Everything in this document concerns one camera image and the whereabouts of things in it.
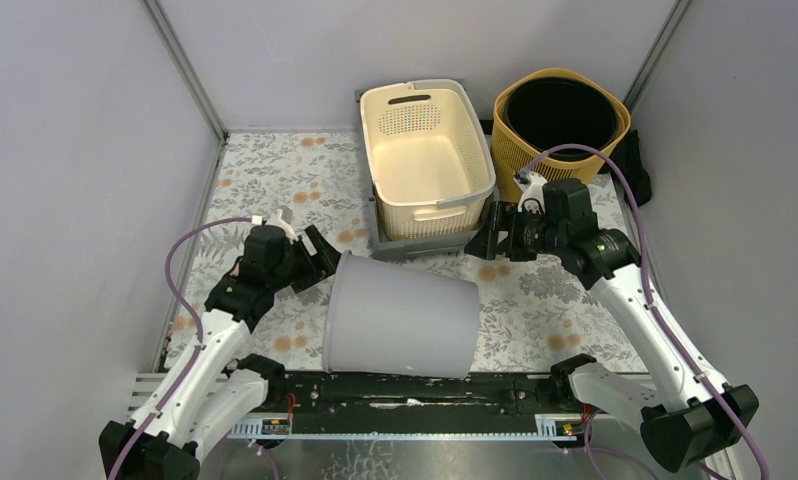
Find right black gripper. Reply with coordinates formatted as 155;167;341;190
462;200;565;262

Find large grey plastic bin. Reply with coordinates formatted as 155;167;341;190
322;252;481;378

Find black ribbed plastic bin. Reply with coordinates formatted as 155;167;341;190
505;77;620;152

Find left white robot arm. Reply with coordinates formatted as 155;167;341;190
99;218;341;479

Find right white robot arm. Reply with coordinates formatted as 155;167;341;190
464;174;759;472

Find grey plastic tray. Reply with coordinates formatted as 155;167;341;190
355;79;504;262

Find floral patterned table mat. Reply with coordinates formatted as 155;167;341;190
158;131;644;373

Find yellow perforated plastic basket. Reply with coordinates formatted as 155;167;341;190
491;68;631;200

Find cream perforated plastic basket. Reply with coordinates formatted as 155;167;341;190
359;81;498;241

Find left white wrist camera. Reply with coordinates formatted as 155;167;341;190
250;207;299;244

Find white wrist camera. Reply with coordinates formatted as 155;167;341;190
250;207;299;244
514;171;548;214

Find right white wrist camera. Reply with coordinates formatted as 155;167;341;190
514;171;548;214

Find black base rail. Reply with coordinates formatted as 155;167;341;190
252;371;595;425

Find aluminium cable duct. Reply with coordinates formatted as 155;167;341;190
226;414;583;443

